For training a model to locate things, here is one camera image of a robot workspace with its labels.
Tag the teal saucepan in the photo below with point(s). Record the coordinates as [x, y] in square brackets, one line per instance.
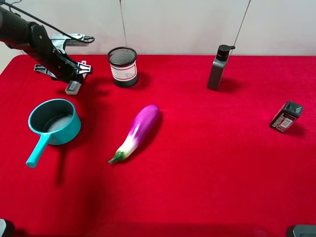
[56, 122]

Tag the black mesh pen holder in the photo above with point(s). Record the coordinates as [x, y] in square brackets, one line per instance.
[123, 66]

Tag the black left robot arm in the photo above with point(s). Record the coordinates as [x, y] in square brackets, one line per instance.
[27, 36]

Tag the grey pump bottle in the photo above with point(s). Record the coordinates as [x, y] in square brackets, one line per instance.
[218, 66]

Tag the purple toy eggplant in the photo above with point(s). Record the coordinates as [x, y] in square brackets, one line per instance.
[141, 125]

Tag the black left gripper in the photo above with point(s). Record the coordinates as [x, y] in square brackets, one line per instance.
[61, 65]

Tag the white eraser with barcode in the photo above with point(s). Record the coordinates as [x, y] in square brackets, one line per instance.
[73, 88]

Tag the red table cloth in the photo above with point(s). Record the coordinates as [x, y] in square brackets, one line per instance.
[210, 167]

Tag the small black red box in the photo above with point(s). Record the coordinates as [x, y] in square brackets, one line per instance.
[286, 116]

